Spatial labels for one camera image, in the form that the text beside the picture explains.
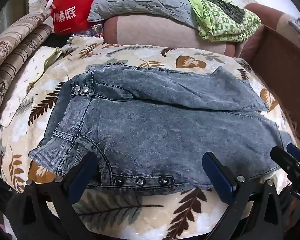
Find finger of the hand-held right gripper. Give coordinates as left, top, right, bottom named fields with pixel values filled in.
left=286, top=143, right=300, bottom=162
left=270, top=146, right=295, bottom=172

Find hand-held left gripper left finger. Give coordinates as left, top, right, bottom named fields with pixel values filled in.
left=9, top=151, right=100, bottom=240

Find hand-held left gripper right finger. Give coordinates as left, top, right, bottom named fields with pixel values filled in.
left=202, top=151, right=284, bottom=240

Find grey-blue denim pants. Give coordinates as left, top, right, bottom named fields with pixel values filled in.
left=28, top=65, right=294, bottom=197

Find leaf-printed cream blanket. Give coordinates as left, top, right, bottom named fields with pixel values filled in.
left=0, top=36, right=300, bottom=240

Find brown striped cloth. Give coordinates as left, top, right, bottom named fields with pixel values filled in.
left=0, top=8, right=53, bottom=132

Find colourful foil packet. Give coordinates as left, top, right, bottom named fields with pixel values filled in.
left=81, top=24, right=106, bottom=38

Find green patterned cloth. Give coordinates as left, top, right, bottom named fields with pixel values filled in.
left=179, top=0, right=262, bottom=42

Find red paper bag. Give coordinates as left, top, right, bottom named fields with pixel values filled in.
left=41, top=0, right=100, bottom=36

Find grey quilted pillow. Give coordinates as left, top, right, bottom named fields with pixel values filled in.
left=87, top=0, right=198, bottom=28

